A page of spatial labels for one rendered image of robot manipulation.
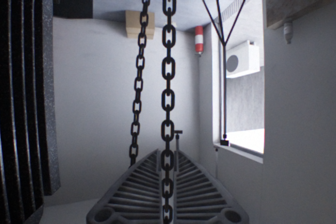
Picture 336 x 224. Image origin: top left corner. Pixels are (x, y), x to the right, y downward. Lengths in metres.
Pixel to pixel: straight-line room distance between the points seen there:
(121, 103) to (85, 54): 0.92
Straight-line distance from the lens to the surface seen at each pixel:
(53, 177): 0.47
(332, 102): 1.52
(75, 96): 2.48
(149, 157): 0.16
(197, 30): 2.79
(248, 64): 3.53
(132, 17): 2.41
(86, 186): 2.76
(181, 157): 0.17
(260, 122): 6.17
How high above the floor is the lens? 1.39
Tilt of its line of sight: 3 degrees up
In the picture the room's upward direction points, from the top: 179 degrees clockwise
